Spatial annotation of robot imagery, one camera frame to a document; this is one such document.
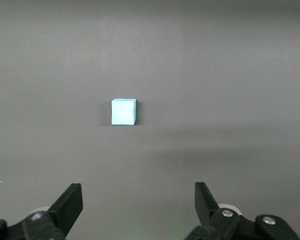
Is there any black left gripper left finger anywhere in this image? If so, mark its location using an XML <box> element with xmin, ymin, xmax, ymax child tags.
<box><xmin>0</xmin><ymin>183</ymin><xmax>84</xmax><ymax>240</ymax></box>

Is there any light blue foam block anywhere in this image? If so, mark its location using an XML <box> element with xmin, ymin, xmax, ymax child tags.
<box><xmin>110</xmin><ymin>98</ymin><xmax>137</xmax><ymax>126</ymax></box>

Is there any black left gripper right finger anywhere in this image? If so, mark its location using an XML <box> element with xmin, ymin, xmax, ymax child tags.
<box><xmin>184</xmin><ymin>181</ymin><xmax>300</xmax><ymax>240</ymax></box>

